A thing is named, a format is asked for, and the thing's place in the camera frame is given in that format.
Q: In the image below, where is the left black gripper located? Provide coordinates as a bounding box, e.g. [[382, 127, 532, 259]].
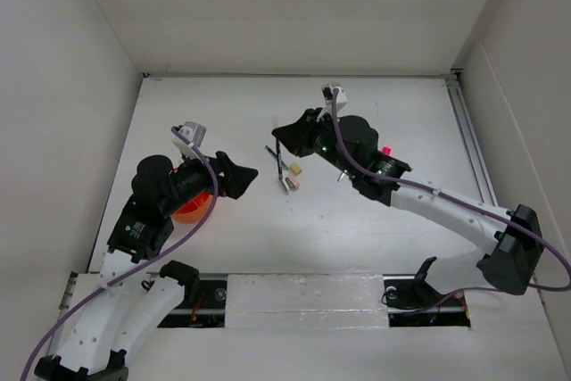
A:
[[161, 144, 257, 215]]

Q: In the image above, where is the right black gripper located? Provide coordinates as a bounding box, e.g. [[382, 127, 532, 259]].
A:
[[273, 107, 358, 178]]

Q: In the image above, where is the green pen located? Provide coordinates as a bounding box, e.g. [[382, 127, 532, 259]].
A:
[[264, 145, 290, 170]]

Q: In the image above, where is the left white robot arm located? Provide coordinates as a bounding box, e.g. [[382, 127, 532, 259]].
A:
[[34, 147, 258, 380]]

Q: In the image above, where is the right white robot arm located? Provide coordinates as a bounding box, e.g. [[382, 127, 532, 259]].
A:
[[272, 109, 543, 295]]

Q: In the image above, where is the yellow eraser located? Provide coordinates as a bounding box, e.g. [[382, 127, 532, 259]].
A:
[[289, 163, 302, 175]]

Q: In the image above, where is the orange round pen holder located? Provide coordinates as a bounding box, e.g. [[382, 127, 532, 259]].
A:
[[172, 192, 212, 224]]

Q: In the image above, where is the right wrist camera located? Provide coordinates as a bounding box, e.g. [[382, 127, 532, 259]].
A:
[[320, 83, 347, 116]]

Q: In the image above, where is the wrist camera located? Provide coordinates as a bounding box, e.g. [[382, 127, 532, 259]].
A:
[[171, 121, 207, 158], [320, 83, 347, 116]]

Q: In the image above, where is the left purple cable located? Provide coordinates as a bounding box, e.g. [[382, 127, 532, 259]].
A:
[[20, 126, 219, 381]]

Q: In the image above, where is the purple cable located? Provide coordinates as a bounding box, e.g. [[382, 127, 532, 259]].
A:
[[20, 126, 219, 381], [329, 86, 571, 315]]

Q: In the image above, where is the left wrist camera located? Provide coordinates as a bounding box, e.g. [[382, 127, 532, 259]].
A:
[[171, 121, 207, 158]]

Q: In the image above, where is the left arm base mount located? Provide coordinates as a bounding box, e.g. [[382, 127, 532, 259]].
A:
[[141, 261, 228, 328]]

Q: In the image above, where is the aluminium rail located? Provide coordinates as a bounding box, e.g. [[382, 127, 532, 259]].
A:
[[444, 70, 498, 206]]

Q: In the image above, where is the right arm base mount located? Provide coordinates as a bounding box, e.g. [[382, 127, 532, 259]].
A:
[[381, 256, 471, 327]]

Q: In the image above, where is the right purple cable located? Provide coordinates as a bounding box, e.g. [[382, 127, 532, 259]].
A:
[[329, 86, 571, 315]]

